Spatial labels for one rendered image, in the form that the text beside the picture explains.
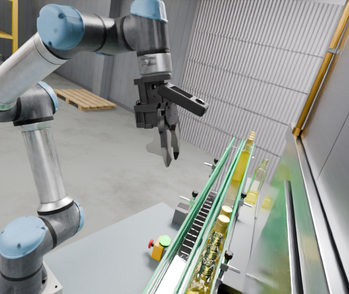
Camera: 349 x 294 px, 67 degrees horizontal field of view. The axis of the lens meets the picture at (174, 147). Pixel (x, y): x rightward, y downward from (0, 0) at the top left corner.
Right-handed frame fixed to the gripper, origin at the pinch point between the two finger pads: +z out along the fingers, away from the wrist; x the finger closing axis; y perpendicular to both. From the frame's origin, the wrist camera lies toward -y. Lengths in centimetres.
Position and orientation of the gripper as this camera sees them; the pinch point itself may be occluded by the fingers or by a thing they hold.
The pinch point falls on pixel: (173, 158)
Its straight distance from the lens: 65.1
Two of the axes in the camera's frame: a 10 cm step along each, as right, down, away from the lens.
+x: -3.5, 2.8, -9.0
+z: 1.1, 9.6, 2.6
